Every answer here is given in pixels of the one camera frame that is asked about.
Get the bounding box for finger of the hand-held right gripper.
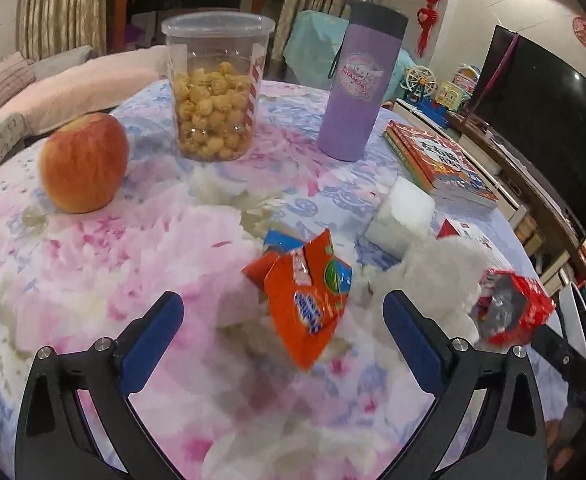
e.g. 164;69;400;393
530;325;586;376

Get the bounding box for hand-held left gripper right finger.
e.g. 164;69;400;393
383;290;548;480

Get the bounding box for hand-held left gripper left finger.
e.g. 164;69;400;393
14;291;184;480

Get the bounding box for red snack wrapper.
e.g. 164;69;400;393
473;268;557;347

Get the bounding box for orange snack wrapper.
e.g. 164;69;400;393
242;228;354;372

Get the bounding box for white crumpled tissue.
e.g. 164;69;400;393
358;234;496;346

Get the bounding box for floral tablecloth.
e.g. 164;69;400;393
0;77;548;480

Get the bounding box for person's dark printed clothing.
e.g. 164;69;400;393
545;375;586;480

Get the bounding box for red white paper carton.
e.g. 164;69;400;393
437;219;498;261

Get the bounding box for red apple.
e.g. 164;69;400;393
39;112;130;214

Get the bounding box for black television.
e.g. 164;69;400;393
470;24;586;256

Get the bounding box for clear popcorn jar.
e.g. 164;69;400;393
161;7;277;163

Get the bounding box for colourful house toy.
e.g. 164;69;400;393
435;80;468;111

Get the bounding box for ferris wheel toy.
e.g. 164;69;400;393
402;66;441;106

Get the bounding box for purple water bottle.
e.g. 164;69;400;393
317;0;408;162

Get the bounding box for pink sofa cushion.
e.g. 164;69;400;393
0;45;174;133

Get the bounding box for pink toy wand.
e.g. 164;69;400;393
475;30;518;106

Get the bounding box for pink striped pillow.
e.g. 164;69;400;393
0;51;36;116

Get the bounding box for purple box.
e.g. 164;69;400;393
125;22;154;51

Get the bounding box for teal furniture cover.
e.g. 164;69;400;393
283;9;416;106

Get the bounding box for red hanging knot ornament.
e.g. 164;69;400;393
415;0;448;58

